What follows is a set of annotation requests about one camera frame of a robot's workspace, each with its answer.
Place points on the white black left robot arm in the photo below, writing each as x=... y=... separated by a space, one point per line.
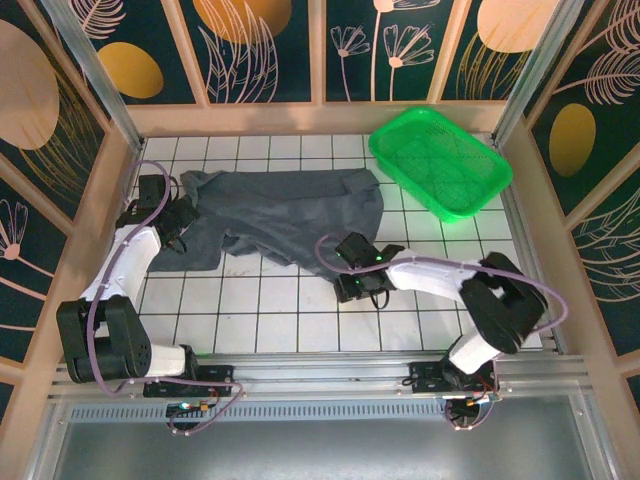
x=131 y=255

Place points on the dark floral wall panel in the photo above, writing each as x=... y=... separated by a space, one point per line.
x=595 y=90
x=380 y=50
x=490 y=55
x=25 y=260
x=615 y=270
x=245 y=50
x=45 y=110
x=150 y=45

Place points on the green plastic mesh basket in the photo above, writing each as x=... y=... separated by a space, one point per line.
x=435 y=165

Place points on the grey metal sheet tray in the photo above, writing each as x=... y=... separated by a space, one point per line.
x=320 y=450

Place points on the aluminium mounting rail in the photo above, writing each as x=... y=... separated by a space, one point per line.
x=320 y=375

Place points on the grey t-shirt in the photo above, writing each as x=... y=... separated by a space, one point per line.
x=280 y=210

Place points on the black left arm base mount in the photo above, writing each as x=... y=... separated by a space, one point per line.
x=215 y=375

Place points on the beige wooden enclosure frame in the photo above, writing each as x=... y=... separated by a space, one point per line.
x=250 y=119

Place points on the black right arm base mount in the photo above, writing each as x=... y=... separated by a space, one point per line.
x=425 y=375

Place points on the small left circuit board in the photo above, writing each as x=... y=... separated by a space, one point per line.
x=187 y=406

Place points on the aluminium corner post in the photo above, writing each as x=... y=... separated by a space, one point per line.
x=95 y=80
x=525 y=75

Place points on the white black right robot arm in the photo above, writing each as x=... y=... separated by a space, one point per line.
x=430 y=280

